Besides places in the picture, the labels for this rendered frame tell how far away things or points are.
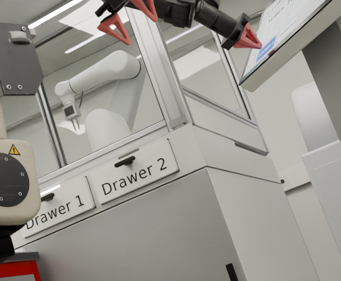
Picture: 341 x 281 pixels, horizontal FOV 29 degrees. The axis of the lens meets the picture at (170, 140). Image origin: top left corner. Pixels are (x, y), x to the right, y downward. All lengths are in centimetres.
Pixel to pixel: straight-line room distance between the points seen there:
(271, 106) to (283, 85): 19
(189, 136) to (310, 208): 321
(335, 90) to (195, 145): 49
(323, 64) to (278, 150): 348
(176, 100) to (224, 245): 48
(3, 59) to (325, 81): 88
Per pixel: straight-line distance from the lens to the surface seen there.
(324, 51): 181
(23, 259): 219
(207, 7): 181
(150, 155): 208
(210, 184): 201
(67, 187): 222
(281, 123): 530
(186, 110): 207
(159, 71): 213
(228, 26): 182
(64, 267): 224
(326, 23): 167
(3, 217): 120
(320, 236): 518
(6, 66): 132
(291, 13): 184
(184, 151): 205
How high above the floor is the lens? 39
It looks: 15 degrees up
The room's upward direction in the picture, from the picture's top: 19 degrees counter-clockwise
